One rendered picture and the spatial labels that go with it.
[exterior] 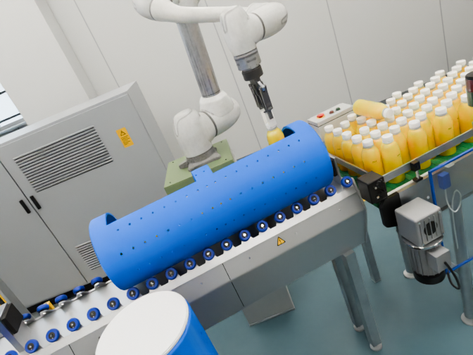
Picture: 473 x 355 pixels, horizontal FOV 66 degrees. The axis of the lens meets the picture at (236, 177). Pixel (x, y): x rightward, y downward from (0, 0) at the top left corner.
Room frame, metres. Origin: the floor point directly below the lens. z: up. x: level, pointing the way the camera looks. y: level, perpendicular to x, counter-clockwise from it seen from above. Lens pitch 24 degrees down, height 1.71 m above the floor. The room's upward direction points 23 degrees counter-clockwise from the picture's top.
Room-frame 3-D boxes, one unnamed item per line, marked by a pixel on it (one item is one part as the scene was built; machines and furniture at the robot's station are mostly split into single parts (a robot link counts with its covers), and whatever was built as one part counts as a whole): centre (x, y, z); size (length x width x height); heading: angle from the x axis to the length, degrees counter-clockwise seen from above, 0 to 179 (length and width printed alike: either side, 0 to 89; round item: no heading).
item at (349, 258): (1.25, -0.31, 0.31); 0.06 x 0.06 x 0.63; 8
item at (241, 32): (1.37, -0.21, 1.62); 0.13 x 0.11 x 0.16; 121
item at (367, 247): (1.64, -0.53, 0.50); 0.04 x 0.04 x 1.00; 8
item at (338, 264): (1.38, -0.29, 0.31); 0.06 x 0.06 x 0.63; 8
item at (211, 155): (1.83, 0.15, 1.09); 0.22 x 0.18 x 0.06; 93
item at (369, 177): (1.13, -0.44, 0.95); 0.10 x 0.07 x 0.10; 8
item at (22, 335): (1.13, 0.95, 1.00); 0.10 x 0.04 x 0.15; 8
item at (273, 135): (1.36, -0.20, 1.16); 0.07 x 0.07 x 0.19
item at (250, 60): (1.36, -0.20, 1.51); 0.09 x 0.09 x 0.06
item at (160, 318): (0.81, 0.41, 1.03); 0.28 x 0.28 x 0.01
